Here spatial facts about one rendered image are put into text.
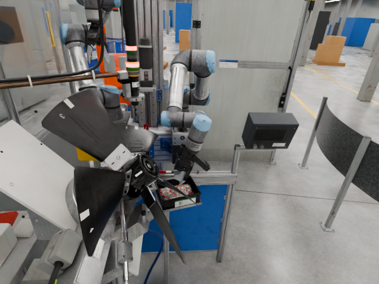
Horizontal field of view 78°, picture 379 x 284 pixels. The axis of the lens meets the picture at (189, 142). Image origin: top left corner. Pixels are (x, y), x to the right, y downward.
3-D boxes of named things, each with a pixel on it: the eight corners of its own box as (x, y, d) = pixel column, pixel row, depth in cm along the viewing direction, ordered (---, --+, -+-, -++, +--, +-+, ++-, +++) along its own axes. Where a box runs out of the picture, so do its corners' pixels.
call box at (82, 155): (78, 163, 131) (75, 146, 126) (84, 154, 139) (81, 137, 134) (108, 163, 132) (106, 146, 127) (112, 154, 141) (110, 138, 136)
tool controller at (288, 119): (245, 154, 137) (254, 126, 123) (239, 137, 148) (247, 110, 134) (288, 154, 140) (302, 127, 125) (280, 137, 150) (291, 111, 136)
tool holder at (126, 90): (124, 103, 79) (122, 74, 74) (115, 98, 83) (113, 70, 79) (148, 99, 84) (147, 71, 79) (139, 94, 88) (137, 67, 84)
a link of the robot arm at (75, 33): (107, 104, 157) (83, 20, 150) (84, 108, 148) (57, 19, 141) (102, 107, 167) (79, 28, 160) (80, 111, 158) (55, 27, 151)
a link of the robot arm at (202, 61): (189, 93, 178) (190, 44, 126) (209, 94, 178) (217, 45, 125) (188, 107, 174) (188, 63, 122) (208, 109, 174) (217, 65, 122)
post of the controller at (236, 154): (231, 174, 147) (236, 146, 137) (230, 171, 149) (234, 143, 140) (236, 173, 147) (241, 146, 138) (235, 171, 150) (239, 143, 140)
